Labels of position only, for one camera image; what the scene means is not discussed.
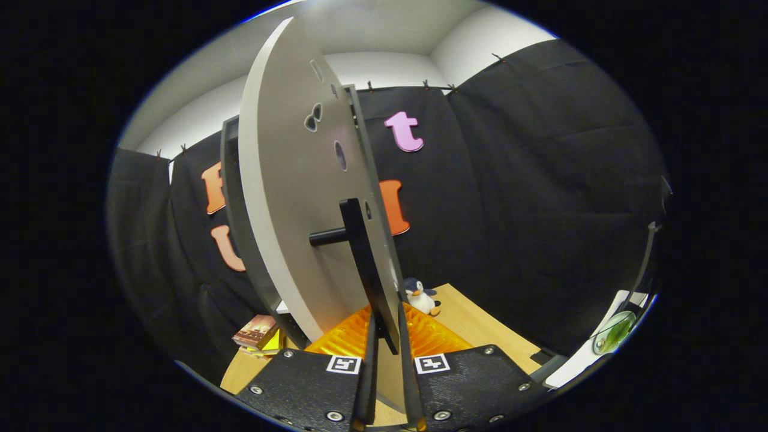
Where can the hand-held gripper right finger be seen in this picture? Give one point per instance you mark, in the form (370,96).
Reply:
(468,384)

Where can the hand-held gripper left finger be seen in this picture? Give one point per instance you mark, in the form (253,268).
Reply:
(312,384)

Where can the beige shoe cabinet door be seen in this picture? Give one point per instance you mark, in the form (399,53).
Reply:
(288,180)

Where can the dark grey shoe cabinet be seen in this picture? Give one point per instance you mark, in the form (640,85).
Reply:
(230,174)

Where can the yellow book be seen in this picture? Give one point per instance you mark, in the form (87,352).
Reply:
(273,345)

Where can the brown book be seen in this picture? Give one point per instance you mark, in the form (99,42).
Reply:
(257,331)

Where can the penguin plush toy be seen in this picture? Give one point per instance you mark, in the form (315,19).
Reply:
(421,297)

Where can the round green glass object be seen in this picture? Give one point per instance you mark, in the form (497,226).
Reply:
(615,331)

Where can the black backdrop cloth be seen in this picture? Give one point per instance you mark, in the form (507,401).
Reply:
(510,210)

